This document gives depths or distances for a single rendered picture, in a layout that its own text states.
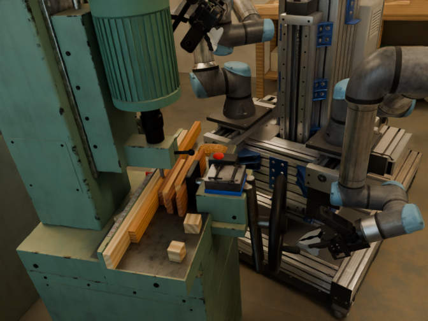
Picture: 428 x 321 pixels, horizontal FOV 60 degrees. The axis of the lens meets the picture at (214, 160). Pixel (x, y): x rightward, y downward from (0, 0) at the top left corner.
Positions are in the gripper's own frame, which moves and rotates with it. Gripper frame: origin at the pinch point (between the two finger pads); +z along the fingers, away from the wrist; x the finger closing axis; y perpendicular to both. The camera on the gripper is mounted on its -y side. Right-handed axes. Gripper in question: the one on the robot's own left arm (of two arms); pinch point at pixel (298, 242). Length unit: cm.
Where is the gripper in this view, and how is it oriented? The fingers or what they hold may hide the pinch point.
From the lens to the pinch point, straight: 121.6
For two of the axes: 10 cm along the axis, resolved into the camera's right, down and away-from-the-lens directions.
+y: 5.4, 7.8, 3.2
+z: -8.0, 3.5, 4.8
